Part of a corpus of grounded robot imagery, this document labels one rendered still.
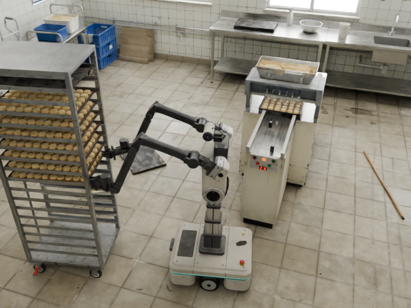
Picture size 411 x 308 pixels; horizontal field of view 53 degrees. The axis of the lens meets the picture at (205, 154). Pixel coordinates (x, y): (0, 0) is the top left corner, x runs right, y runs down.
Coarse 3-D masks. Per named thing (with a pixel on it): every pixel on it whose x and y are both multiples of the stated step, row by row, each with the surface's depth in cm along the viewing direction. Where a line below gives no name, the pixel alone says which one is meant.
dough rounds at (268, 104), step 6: (264, 102) 414; (270, 102) 413; (276, 102) 417; (282, 102) 415; (288, 102) 413; (294, 102) 413; (300, 102) 414; (264, 108) 404; (270, 108) 402; (276, 108) 401; (282, 108) 402; (288, 108) 403; (294, 108) 406; (300, 108) 406
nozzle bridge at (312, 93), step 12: (252, 72) 409; (252, 84) 404; (264, 84) 400; (276, 84) 387; (288, 84) 386; (300, 84) 386; (312, 84) 387; (252, 96) 425; (264, 96) 401; (276, 96) 397; (288, 96) 396; (300, 96) 395; (312, 96) 391
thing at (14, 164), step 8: (96, 144) 318; (96, 152) 312; (88, 160) 300; (32, 168) 293; (40, 168) 292; (48, 168) 292; (56, 168) 291; (64, 168) 291; (72, 168) 291; (80, 168) 292
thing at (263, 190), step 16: (272, 128) 385; (288, 128) 386; (256, 144) 362; (272, 144) 363; (288, 144) 363; (288, 160) 392; (256, 176) 364; (272, 176) 359; (256, 192) 374; (272, 192) 368; (256, 208) 384; (272, 208) 378; (256, 224) 398; (272, 224) 392
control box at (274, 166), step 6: (252, 156) 351; (258, 156) 349; (264, 156) 347; (270, 156) 347; (252, 162) 354; (264, 162) 350; (270, 162) 348; (276, 162) 346; (258, 168) 355; (270, 168) 351; (276, 168) 349
